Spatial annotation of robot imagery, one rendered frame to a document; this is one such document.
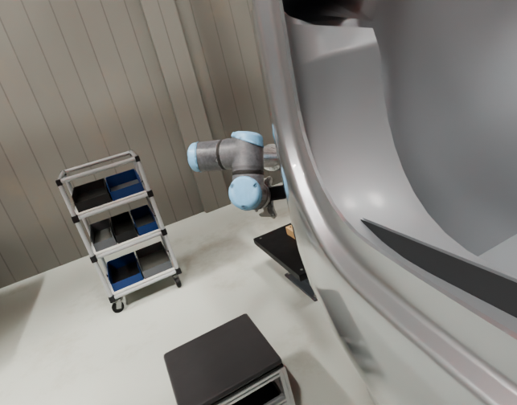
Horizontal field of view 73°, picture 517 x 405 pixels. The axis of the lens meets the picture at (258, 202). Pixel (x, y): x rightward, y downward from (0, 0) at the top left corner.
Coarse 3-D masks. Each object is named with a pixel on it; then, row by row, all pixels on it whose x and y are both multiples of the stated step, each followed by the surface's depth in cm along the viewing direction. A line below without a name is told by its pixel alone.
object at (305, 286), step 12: (264, 240) 230; (276, 240) 226; (288, 240) 222; (276, 252) 212; (288, 252) 208; (288, 264) 196; (300, 264) 193; (288, 276) 236; (300, 276) 184; (300, 288) 222
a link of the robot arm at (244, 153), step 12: (240, 132) 97; (252, 132) 97; (228, 144) 98; (240, 144) 96; (252, 144) 96; (228, 156) 98; (240, 156) 96; (252, 156) 96; (228, 168) 102; (240, 168) 96; (252, 168) 96
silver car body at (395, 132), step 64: (256, 0) 30; (320, 0) 45; (384, 0) 46; (448, 0) 50; (512, 0) 56; (320, 64) 33; (384, 64) 48; (448, 64) 53; (512, 64) 59; (320, 128) 34; (384, 128) 36; (448, 128) 57; (512, 128) 63; (320, 192) 30; (384, 192) 33; (448, 192) 60; (512, 192) 68; (320, 256) 30; (384, 256) 22; (448, 256) 23; (512, 256) 66; (384, 320) 21; (448, 320) 18; (512, 320) 20; (384, 384) 25; (448, 384) 17; (512, 384) 15
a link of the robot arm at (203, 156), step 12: (192, 144) 106; (204, 144) 103; (216, 144) 101; (192, 156) 103; (204, 156) 101; (216, 156) 100; (264, 156) 133; (276, 156) 144; (192, 168) 106; (204, 168) 104; (216, 168) 103; (276, 168) 149
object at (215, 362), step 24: (216, 336) 149; (240, 336) 146; (264, 336) 144; (168, 360) 142; (192, 360) 139; (216, 360) 136; (240, 360) 133; (264, 360) 131; (192, 384) 128; (216, 384) 125; (240, 384) 124; (264, 384) 129; (288, 384) 134
